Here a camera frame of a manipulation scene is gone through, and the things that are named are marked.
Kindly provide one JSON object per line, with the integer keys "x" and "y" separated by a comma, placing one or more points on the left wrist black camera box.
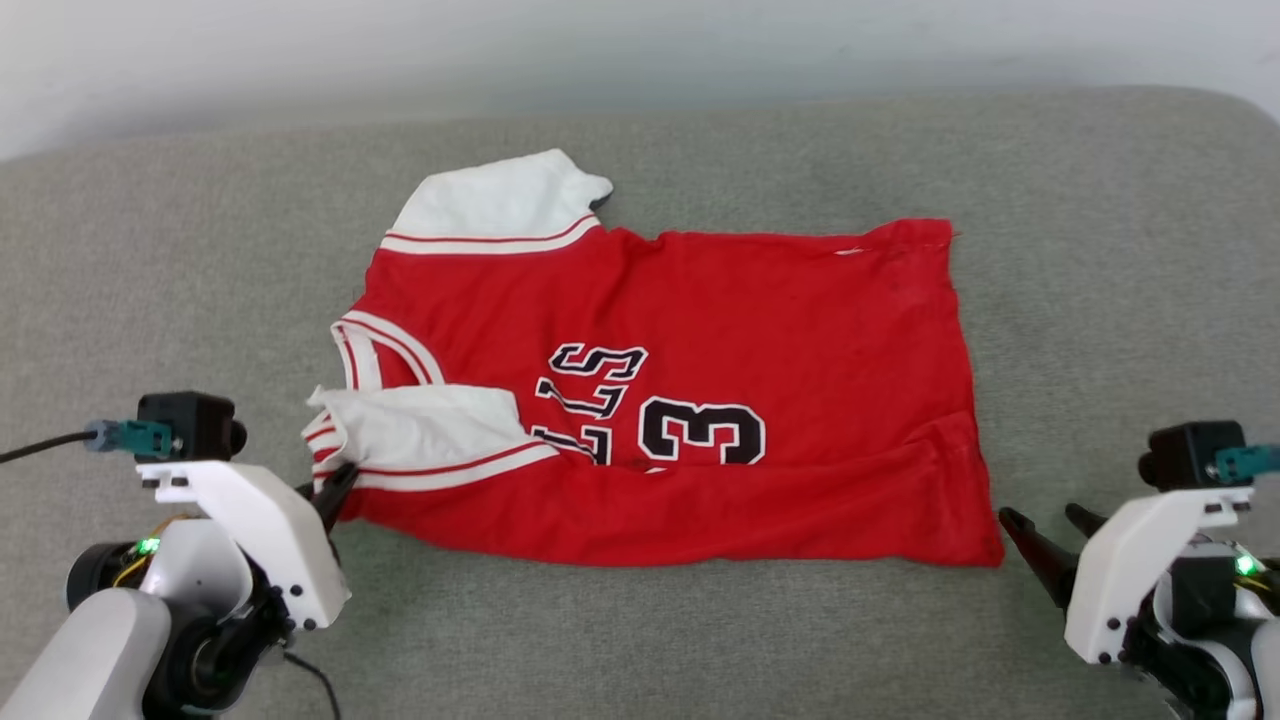
{"x": 190, "y": 425}

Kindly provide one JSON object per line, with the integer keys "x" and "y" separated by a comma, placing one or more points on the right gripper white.
{"x": 1140, "y": 560}

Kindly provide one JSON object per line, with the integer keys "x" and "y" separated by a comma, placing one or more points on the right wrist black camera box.
{"x": 1190, "y": 455}

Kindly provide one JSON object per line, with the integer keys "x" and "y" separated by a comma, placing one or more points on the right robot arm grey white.
{"x": 1215, "y": 640}

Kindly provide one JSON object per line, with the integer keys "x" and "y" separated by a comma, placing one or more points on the grey fabric sofa cushion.
{"x": 700, "y": 640}

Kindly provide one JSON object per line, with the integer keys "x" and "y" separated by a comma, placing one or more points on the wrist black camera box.
{"x": 1190, "y": 455}
{"x": 190, "y": 425}

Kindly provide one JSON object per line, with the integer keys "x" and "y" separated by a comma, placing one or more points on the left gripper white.
{"x": 270, "y": 540}

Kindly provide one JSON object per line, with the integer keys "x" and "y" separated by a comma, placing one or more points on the red basketball jersey white trim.
{"x": 760, "y": 360}

